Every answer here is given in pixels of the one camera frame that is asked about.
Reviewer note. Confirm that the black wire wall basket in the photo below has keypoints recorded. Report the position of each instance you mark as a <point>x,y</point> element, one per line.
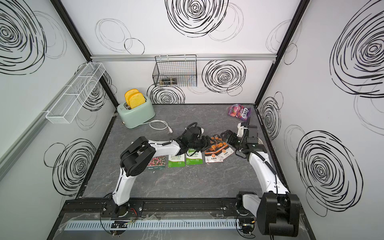
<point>182,67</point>

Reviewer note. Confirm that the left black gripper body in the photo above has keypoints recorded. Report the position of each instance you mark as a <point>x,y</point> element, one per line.
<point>199,145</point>

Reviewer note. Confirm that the mint green toaster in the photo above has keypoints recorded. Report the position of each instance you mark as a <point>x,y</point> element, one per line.
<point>132,118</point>

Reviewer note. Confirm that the yellow toast slice back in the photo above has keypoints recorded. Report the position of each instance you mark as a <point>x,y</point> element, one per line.
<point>128,95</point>

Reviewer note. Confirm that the yellow toast slice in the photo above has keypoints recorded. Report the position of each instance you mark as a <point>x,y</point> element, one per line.
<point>136,100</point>
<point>128,95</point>

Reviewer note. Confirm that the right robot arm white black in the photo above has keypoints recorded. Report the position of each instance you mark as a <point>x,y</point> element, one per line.
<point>277,211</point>

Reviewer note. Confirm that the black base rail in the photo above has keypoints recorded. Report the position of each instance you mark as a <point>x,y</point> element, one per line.
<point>139,207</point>

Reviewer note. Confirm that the green white impatiens seed packet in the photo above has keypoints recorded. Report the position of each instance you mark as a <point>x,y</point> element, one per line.
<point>176,161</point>

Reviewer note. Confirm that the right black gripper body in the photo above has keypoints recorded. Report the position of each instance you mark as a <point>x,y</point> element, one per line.
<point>239,142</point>

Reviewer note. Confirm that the pink flower field seed packet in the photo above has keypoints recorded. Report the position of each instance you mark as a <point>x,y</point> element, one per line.
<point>157,163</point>

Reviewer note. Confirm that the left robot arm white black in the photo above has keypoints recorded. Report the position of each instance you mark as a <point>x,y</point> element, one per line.
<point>138,155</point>

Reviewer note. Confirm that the purple candy bag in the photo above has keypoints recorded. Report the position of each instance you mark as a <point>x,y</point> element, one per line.
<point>239,111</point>

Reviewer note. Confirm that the white wire wall shelf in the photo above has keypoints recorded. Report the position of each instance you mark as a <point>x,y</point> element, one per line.
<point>83,92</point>

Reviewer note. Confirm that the orange marigold seed packet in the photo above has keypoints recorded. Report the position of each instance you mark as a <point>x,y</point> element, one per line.
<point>226,150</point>
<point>212,155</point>

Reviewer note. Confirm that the yellow toast slice front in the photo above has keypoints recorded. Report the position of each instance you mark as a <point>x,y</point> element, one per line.
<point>136,100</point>

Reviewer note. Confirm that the white slotted cable duct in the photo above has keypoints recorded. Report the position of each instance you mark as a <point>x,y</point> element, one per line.
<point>109,225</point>

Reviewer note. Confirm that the dark object in basket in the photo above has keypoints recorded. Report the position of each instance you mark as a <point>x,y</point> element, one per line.
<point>168,81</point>

